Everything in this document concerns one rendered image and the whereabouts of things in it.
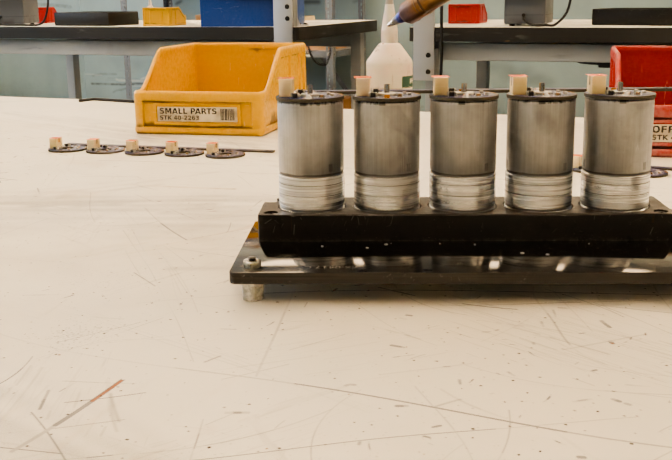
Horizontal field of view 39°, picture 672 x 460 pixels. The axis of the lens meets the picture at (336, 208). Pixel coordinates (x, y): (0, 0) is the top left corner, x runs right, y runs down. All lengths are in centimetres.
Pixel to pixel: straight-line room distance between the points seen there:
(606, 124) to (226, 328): 15
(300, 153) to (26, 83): 589
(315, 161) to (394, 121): 3
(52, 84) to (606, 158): 580
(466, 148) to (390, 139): 3
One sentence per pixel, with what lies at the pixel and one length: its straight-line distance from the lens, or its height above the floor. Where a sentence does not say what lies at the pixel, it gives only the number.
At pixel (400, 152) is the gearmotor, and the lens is 34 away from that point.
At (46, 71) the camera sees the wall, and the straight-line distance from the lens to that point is 610.
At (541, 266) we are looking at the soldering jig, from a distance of 31.
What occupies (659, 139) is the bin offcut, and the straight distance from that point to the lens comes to 60.
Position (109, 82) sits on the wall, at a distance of 583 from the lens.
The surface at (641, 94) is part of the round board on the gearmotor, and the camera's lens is 35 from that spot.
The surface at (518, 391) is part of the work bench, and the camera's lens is 25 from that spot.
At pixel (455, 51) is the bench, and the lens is 275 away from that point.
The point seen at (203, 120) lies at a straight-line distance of 68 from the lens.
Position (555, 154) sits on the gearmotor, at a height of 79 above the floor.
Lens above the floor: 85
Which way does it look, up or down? 13 degrees down
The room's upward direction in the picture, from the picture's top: 1 degrees counter-clockwise
